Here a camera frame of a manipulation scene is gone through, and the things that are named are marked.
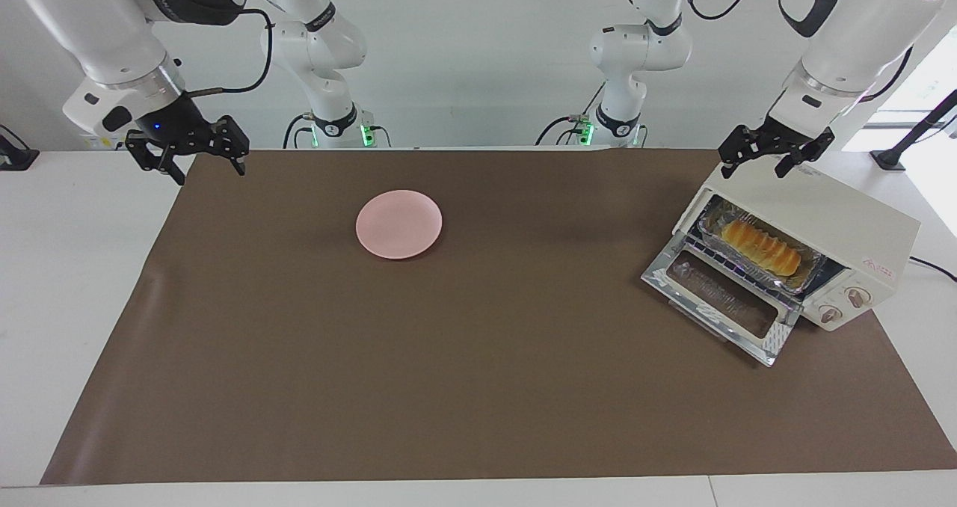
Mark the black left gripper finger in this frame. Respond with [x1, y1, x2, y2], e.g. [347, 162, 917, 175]
[718, 124, 763, 179]
[775, 127, 835, 178]

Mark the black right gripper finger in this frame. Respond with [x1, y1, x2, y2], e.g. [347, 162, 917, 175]
[212, 116, 250, 176]
[125, 132, 186, 186]

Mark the golden bread loaf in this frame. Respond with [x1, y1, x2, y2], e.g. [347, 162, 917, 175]
[720, 219, 802, 277]

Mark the aluminium foil tray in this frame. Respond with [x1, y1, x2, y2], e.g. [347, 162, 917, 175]
[698, 197, 827, 295]

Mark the cream toaster oven body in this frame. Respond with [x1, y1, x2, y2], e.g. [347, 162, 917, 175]
[673, 159, 922, 333]

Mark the metal oven rack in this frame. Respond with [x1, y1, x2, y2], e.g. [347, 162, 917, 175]
[682, 227, 804, 307]

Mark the glass oven door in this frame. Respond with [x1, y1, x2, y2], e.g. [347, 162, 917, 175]
[641, 236, 803, 367]

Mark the black stand with pole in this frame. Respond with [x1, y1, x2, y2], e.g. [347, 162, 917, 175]
[871, 88, 957, 171]

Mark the black desk clamp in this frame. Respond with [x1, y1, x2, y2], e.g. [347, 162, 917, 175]
[0, 124, 40, 171]

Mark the pink round plate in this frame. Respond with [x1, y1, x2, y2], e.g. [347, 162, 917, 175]
[355, 190, 443, 260]

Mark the brown table mat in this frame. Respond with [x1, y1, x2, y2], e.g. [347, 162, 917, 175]
[41, 148, 957, 485]

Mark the black base cable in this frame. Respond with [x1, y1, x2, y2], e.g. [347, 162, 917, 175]
[535, 81, 608, 147]
[283, 113, 315, 149]

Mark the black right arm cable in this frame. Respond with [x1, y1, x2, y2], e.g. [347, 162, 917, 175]
[185, 7, 274, 96]

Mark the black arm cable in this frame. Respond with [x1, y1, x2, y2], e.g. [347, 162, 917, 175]
[677, 0, 914, 104]
[185, 7, 274, 96]

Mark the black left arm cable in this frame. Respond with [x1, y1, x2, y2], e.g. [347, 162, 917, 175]
[677, 0, 914, 104]

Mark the black oven power cord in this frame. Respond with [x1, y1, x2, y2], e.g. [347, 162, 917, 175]
[908, 256, 957, 282]

